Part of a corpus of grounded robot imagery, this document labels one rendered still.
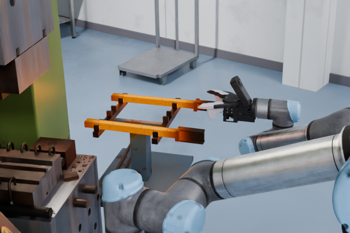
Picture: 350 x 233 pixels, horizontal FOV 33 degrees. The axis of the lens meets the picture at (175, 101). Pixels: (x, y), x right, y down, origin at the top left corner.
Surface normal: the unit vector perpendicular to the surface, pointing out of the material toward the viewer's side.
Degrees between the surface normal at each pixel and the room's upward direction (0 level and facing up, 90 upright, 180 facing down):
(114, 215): 92
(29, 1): 90
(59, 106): 90
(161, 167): 0
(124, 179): 0
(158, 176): 0
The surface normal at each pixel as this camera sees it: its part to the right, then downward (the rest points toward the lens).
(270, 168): -0.61, -0.05
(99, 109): -0.02, -0.91
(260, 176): -0.52, 0.29
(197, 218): 0.87, 0.18
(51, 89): 0.98, 0.07
